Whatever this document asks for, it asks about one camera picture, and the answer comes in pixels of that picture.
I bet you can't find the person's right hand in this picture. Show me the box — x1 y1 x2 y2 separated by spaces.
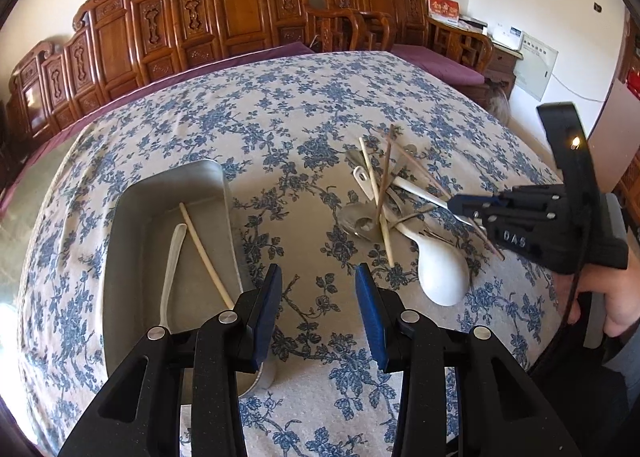
552 257 640 339

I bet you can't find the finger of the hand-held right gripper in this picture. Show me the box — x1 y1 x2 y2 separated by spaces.
472 209 563 239
446 185 570 218

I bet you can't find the white wall panel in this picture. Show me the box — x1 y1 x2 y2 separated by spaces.
514 39 559 100

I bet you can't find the white wall cable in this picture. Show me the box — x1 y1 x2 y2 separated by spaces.
550 76 612 104

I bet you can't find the large white spoon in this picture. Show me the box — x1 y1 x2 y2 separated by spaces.
395 222 470 307

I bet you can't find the square purple seat cushion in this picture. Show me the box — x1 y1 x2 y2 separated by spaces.
392 44 486 86

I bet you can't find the white box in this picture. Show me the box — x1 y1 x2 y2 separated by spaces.
492 24 526 50

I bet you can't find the pink board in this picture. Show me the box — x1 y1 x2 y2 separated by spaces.
589 79 640 198

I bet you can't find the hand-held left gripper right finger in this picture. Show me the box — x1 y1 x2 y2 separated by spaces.
354 263 583 457

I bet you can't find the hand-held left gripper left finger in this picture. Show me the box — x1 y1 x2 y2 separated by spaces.
59 264 283 457

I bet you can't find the metal tray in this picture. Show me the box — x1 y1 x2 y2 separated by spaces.
101 159 277 400

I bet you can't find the red desk calendar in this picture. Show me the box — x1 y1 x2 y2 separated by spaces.
427 0 460 22

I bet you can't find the stack of white papers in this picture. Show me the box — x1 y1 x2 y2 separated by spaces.
457 14 489 36

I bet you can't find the carved wooden sofa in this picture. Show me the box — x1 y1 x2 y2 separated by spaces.
5 0 368 158

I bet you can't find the slim white spoon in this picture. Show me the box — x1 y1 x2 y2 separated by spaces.
159 223 188 333

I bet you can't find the wooden side cabinet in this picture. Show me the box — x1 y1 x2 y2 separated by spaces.
482 44 523 98

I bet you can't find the blue floral tablecloth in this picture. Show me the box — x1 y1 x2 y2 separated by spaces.
15 51 568 457

